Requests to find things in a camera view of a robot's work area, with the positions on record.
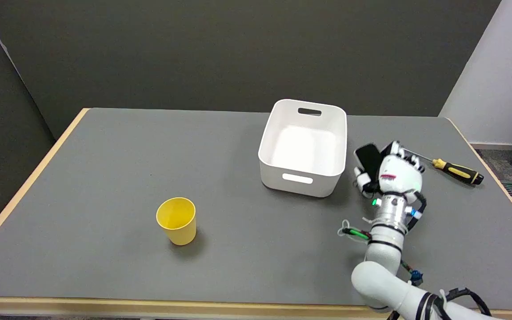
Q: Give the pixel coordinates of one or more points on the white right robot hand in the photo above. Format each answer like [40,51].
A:
[398,173]

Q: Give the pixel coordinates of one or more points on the black phone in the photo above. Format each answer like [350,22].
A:
[370,160]

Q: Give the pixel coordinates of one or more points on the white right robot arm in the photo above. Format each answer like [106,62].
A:
[387,249]

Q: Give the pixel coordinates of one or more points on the white plastic container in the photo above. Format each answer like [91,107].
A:
[303,148]

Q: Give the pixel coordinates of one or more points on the yellow plastic cup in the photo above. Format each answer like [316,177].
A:
[177,220]

